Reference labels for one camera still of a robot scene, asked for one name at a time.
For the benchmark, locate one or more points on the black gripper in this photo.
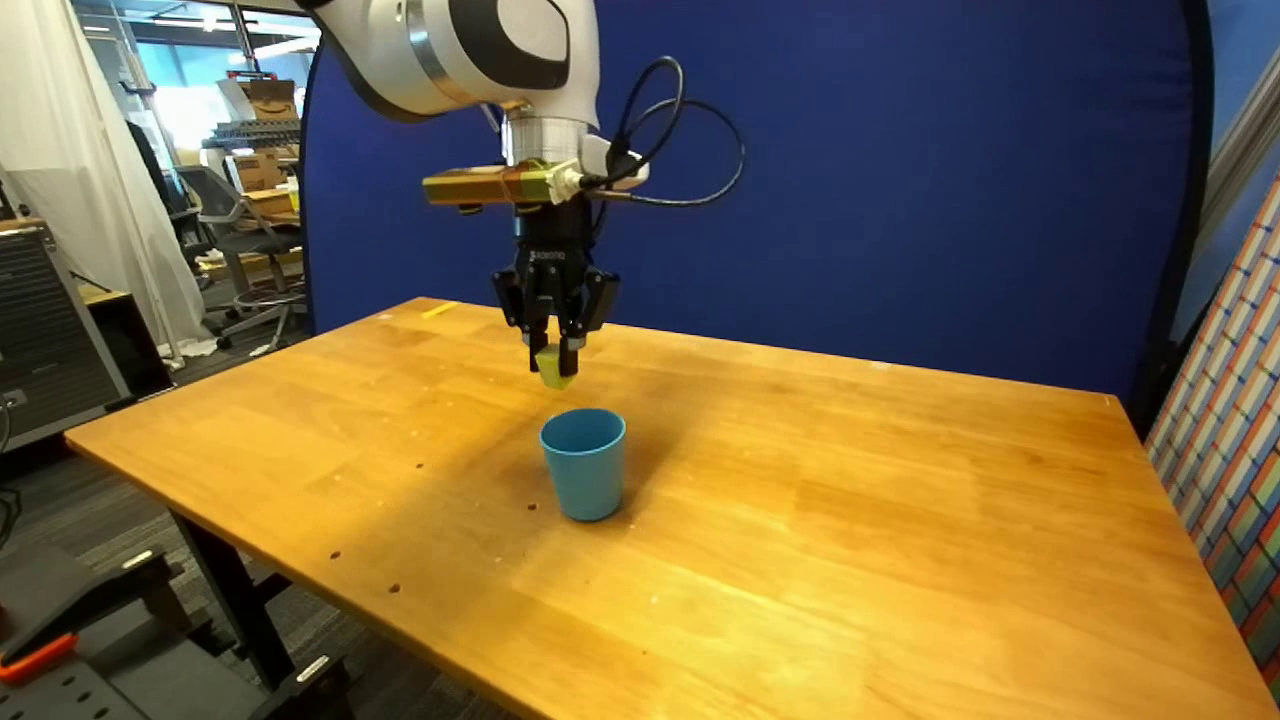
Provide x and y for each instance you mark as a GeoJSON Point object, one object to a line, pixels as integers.
{"type": "Point", "coordinates": [552, 278]}

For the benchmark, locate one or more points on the yellow block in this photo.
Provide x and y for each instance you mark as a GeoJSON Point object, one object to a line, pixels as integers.
{"type": "Point", "coordinates": [548, 371]}

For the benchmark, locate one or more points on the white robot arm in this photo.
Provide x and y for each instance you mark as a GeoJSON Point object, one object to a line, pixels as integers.
{"type": "Point", "coordinates": [536, 66]}

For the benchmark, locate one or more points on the blue cup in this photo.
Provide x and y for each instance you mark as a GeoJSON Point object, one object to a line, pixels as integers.
{"type": "Point", "coordinates": [584, 462]}

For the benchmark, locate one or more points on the black table leg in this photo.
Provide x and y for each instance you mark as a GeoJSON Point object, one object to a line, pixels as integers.
{"type": "Point", "coordinates": [241, 601]}

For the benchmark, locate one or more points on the blue backdrop screen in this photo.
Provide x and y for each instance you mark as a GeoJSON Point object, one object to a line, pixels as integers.
{"type": "Point", "coordinates": [986, 186]}

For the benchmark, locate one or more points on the black equipment case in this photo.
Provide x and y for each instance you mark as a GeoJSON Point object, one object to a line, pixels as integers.
{"type": "Point", "coordinates": [52, 363]}

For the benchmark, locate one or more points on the white curtain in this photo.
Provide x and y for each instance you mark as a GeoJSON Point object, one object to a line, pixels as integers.
{"type": "Point", "coordinates": [71, 156]}

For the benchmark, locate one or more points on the gold wrist camera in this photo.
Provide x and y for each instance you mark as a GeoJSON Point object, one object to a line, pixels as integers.
{"type": "Point", "coordinates": [506, 186]}

